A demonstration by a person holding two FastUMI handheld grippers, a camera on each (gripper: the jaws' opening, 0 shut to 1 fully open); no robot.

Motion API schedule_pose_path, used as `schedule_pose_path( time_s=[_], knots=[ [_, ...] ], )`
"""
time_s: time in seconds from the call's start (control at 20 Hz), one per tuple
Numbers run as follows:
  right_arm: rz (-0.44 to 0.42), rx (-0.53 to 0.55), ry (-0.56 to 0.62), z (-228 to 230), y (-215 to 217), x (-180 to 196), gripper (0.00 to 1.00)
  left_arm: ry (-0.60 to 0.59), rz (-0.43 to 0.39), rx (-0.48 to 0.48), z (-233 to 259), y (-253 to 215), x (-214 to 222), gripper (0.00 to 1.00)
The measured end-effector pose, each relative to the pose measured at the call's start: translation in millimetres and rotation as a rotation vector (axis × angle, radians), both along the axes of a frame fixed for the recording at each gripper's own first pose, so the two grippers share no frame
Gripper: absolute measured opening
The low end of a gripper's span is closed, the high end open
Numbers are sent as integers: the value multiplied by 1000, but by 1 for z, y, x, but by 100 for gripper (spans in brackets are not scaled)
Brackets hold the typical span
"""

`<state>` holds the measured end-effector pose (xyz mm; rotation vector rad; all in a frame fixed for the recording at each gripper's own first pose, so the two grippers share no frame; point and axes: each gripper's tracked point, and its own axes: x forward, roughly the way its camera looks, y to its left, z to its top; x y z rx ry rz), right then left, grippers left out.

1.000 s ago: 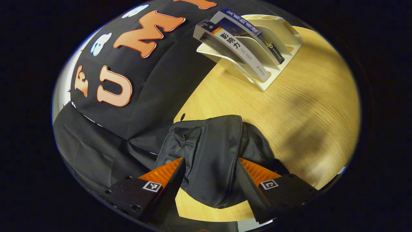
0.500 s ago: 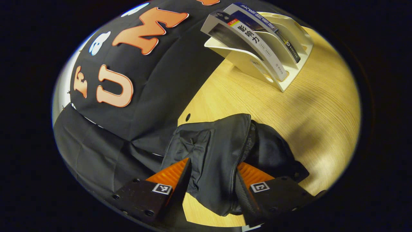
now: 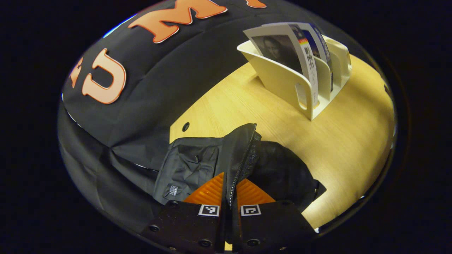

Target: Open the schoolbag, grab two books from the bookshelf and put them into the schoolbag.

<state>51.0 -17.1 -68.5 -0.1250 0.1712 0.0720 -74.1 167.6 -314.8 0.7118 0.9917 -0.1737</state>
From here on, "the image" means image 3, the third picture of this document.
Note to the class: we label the grey portrait cover book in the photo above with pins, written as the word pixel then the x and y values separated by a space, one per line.
pixel 279 46

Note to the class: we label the white plastic bookshelf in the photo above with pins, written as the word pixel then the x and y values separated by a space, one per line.
pixel 282 79

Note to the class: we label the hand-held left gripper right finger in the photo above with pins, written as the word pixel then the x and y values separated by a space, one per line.
pixel 272 225

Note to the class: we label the black backdrop cloth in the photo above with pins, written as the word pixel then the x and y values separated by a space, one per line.
pixel 159 88

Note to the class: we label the black schoolbag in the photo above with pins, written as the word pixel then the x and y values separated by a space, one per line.
pixel 190 165

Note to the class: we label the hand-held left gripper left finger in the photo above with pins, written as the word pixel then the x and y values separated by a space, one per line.
pixel 187 225

